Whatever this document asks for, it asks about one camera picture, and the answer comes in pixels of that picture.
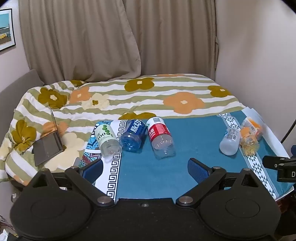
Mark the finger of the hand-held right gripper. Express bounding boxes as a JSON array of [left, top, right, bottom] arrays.
[[262, 155, 291, 170]]

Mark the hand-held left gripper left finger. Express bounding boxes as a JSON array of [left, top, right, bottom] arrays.
[[28, 159, 115, 207]]

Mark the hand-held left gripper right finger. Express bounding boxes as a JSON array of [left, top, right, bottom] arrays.
[[176, 158, 266, 207]]

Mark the teal patterned tablecloth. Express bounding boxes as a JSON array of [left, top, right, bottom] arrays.
[[84, 108, 291, 202]]

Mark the orange label clear bottle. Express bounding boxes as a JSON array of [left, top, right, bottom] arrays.
[[239, 127, 258, 156], [241, 117, 263, 141]]

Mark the green label clear bottle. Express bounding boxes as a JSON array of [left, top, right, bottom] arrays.
[[94, 123, 122, 159]]

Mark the small white translucent bottle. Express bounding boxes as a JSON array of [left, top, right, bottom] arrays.
[[219, 128, 241, 156]]

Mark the red label clear bottle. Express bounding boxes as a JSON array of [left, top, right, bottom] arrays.
[[146, 117, 176, 159]]

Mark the grey laptop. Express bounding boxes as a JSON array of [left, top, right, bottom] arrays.
[[32, 106, 65, 166]]

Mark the blue plastic bottle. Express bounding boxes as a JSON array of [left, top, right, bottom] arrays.
[[120, 119, 147, 152]]

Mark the floral striped blanket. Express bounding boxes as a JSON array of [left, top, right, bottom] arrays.
[[0, 73, 247, 183]]

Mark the grey sofa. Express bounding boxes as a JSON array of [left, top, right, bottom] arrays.
[[0, 69, 44, 110]]

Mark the beige curtain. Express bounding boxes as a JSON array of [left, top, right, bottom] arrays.
[[18, 0, 218, 83]]

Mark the black cable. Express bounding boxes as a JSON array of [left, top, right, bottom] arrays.
[[281, 120, 296, 143]]

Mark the framed wall picture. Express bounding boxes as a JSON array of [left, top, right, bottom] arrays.
[[0, 9, 16, 53]]

